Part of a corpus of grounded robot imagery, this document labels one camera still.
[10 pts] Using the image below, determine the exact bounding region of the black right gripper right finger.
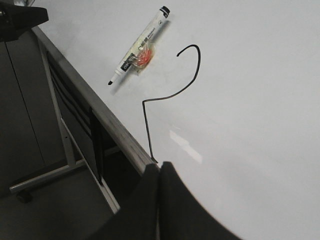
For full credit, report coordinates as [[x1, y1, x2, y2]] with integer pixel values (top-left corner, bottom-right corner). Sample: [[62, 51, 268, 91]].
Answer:
[[159, 161, 239, 240]]

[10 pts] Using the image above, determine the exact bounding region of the black object at top left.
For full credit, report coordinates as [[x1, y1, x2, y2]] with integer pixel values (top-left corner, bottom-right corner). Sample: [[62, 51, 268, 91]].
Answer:
[[0, 2, 49, 42]]

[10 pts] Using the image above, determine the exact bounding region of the white whiteboard marker with magnet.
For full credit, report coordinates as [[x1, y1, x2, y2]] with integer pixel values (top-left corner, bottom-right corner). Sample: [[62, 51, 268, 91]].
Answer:
[[108, 6, 170, 86]]

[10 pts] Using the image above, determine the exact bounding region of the grey metal whiteboard stand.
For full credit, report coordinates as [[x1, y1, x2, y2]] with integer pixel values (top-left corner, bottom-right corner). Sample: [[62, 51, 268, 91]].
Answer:
[[9, 27, 121, 213]]

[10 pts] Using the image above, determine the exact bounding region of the white whiteboard with metal frame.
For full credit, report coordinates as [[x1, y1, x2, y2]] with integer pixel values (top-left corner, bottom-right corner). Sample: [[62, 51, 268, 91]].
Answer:
[[34, 0, 320, 240]]

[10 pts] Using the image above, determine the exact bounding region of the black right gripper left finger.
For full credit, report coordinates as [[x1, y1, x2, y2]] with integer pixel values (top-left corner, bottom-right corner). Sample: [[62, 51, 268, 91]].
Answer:
[[87, 164, 160, 240]]

